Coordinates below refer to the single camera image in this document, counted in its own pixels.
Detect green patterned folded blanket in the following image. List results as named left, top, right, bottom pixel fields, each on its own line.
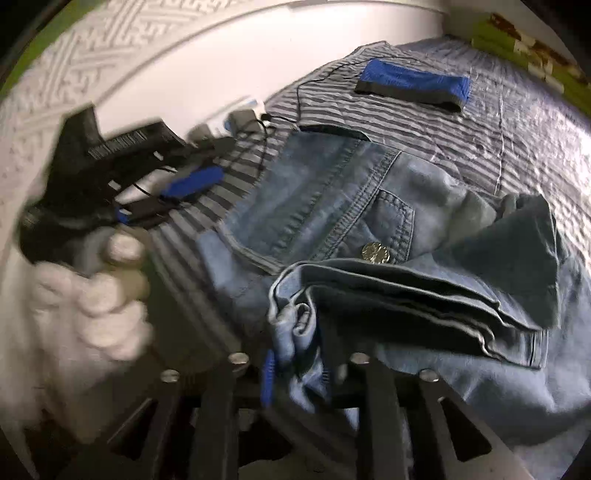
left=471, top=14, right=591, bottom=112

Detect white power strip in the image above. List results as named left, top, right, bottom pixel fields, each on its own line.
left=224, top=97, right=266, bottom=134

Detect blue denim pants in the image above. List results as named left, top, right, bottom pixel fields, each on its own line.
left=196, top=131, right=591, bottom=480

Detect blue and black folded garment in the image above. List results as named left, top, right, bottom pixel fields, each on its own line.
left=355, top=58, right=472, bottom=114

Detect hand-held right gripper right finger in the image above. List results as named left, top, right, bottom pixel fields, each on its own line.
left=337, top=351, right=532, bottom=480

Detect person's left hand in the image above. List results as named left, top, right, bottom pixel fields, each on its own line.
left=32, top=231, right=155, bottom=363

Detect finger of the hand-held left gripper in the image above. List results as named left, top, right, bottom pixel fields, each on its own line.
left=115, top=198, right=179, bottom=228
left=159, top=165, right=225, bottom=202

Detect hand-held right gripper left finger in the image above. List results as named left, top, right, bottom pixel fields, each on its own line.
left=60, top=348, right=278, bottom=480

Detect grey striped bed blanket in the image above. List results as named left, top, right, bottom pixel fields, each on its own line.
left=148, top=34, right=591, bottom=370

